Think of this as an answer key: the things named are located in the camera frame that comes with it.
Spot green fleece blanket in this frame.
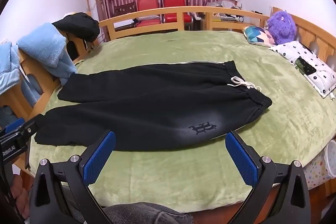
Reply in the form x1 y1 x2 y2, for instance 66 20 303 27
28 30 336 214

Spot white floral pillow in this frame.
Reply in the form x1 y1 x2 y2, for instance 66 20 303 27
270 41 336 99

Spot purple plush toy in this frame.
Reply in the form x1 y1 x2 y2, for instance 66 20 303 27
266 10 297 45

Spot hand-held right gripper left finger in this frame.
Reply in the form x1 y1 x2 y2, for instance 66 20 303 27
29 130 116 224

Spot person's left hand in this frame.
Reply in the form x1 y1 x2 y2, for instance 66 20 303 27
11 176 30 218

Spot light blue garment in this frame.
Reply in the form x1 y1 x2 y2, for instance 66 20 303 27
0 40 40 107

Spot star patterned sheet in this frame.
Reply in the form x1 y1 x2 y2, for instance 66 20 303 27
305 154 332 191

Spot black pants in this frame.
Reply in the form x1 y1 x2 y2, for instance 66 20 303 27
34 61 273 153

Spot geometric patterned cushion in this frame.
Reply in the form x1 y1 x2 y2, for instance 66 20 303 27
243 26 276 47

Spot wooden bed frame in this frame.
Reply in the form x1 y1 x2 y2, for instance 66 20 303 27
0 6 336 119

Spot pile of papers and boxes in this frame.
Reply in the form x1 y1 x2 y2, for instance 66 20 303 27
207 0 244 23

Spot dark wooden chair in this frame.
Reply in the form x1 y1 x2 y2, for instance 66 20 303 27
114 2 138 21

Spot black garment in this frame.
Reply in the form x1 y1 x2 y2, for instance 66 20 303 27
51 12 101 43

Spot light blue fleece towel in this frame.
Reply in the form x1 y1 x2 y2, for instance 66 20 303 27
16 22 78 86

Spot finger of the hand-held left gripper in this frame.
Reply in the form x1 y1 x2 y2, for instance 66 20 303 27
5 114 44 144
0 118 26 134

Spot person's leg in grey jeans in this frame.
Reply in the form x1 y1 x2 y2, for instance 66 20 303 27
102 202 194 224

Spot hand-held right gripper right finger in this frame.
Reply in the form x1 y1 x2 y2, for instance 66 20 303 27
225 131 312 224

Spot white plastic bin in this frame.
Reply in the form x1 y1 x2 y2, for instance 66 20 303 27
324 139 336 188

